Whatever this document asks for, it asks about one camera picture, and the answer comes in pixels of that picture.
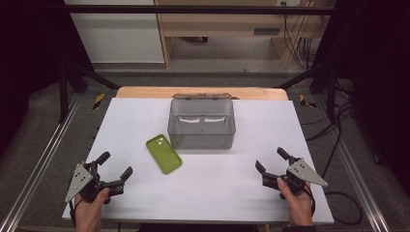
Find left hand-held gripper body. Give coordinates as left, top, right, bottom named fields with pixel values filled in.
left=65, top=161, right=126, bottom=205

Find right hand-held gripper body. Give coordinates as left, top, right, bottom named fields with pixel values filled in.
left=262, top=157, right=329, bottom=198

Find green phone case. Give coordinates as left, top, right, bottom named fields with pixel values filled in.
left=145, top=133, right=183, bottom=175

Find grey transparent storage box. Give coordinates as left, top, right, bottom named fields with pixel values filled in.
left=166, top=92, right=237, bottom=151

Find person's left hand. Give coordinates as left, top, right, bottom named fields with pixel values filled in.
left=74, top=188, right=111, bottom=224

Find person's right hand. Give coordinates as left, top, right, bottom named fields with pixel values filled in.
left=276, top=177, right=314, bottom=226

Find white board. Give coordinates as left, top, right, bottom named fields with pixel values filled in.
left=62, top=97, right=336, bottom=225

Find wooden table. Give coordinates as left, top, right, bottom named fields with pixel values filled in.
left=115, top=86, right=289, bottom=101

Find black curtain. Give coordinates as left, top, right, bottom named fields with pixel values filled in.
left=0, top=0, right=95, bottom=158
left=311, top=0, right=410, bottom=189

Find white cabinet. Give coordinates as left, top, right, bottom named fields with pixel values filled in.
left=63, top=0, right=165, bottom=65

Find wooden desk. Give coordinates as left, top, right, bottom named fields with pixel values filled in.
left=153, top=0, right=337, bottom=70

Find right hand-held gripper cable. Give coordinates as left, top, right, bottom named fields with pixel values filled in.
left=303, top=184, right=317, bottom=218

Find hand-held gripper cable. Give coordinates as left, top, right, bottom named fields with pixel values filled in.
left=68, top=196, right=80, bottom=228
left=303, top=184, right=317, bottom=218

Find left hand-held gripper cable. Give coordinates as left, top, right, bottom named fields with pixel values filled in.
left=68, top=196, right=80, bottom=228

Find metal floor rail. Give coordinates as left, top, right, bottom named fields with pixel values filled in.
left=0, top=93, right=82, bottom=232
left=313, top=96, right=392, bottom=232

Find black floor cables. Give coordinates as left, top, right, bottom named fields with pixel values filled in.
left=301, top=80, right=356, bottom=180

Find black looped floor cable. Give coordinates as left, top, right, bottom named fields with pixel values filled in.
left=323, top=190, right=364, bottom=226

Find black frame stand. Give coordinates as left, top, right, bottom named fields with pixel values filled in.
left=273, top=61, right=338, bottom=124
left=57, top=60, right=121, bottom=124

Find hanging black cables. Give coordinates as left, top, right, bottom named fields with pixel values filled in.
left=281, top=2, right=314, bottom=70

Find black frame crossbar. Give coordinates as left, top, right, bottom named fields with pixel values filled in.
left=63, top=4, right=337, bottom=15

